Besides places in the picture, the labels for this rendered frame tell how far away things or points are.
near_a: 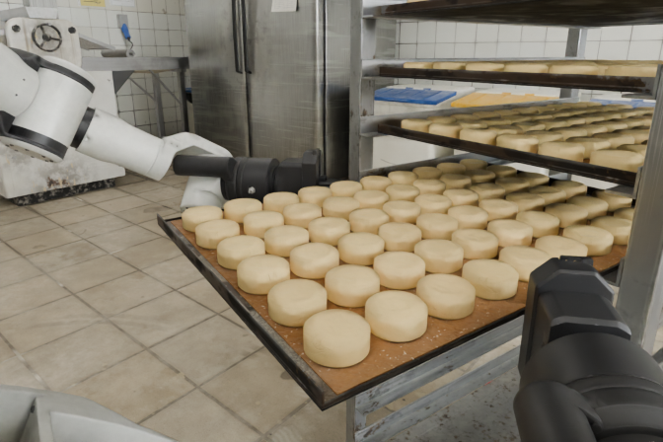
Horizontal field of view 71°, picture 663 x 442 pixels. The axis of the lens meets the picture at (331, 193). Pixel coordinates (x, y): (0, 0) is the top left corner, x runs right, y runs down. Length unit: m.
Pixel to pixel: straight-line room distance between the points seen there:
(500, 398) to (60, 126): 1.14
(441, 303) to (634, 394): 0.16
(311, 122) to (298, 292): 2.71
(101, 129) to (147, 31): 4.31
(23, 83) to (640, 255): 0.72
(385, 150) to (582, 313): 2.74
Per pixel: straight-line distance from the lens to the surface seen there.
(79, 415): 0.55
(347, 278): 0.43
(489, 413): 1.31
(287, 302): 0.39
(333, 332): 0.35
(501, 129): 0.71
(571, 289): 0.40
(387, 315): 0.37
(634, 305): 0.54
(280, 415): 1.48
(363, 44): 0.77
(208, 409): 1.53
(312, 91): 3.05
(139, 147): 0.78
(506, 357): 1.34
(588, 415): 0.29
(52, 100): 0.73
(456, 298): 0.41
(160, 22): 5.13
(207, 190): 0.79
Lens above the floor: 0.99
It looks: 17 degrees down
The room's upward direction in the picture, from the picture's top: straight up
